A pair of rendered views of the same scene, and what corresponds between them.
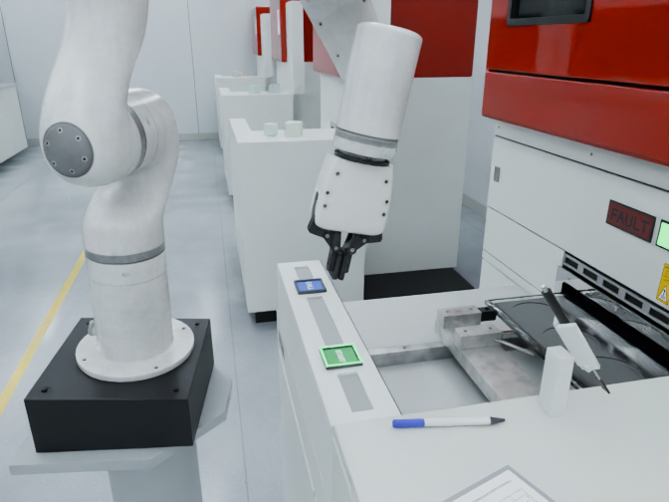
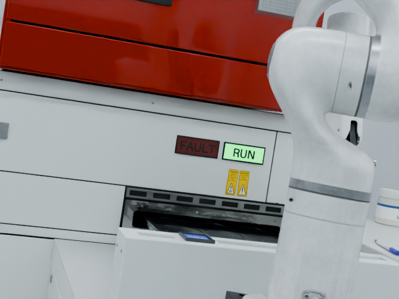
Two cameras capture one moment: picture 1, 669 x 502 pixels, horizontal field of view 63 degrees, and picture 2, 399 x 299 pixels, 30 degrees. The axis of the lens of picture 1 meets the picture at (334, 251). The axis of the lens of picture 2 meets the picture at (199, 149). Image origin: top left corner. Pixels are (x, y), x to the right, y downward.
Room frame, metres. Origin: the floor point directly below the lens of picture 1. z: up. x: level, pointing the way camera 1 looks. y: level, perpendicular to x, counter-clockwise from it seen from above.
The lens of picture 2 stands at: (1.07, 1.41, 1.20)
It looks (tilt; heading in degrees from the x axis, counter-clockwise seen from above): 3 degrees down; 267
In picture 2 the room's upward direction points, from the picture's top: 9 degrees clockwise
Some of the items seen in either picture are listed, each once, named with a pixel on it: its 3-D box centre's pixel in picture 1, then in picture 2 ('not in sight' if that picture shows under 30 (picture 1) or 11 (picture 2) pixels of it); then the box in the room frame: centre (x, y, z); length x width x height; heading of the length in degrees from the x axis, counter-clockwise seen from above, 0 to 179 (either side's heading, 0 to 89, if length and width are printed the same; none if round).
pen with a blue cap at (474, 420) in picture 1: (449, 421); (386, 246); (0.56, -0.14, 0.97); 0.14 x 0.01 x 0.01; 93
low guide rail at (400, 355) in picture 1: (466, 347); not in sight; (0.96, -0.27, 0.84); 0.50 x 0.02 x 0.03; 103
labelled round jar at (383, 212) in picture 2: not in sight; (389, 207); (0.41, -0.60, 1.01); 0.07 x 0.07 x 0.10
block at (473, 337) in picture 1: (477, 336); not in sight; (0.90, -0.27, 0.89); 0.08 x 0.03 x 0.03; 103
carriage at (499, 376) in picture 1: (495, 373); not in sight; (0.82, -0.28, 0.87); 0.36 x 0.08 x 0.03; 13
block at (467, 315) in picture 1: (458, 316); not in sight; (0.98, -0.25, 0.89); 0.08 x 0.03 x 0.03; 103
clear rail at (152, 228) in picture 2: (563, 295); (144, 220); (1.07, -0.50, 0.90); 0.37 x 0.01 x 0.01; 103
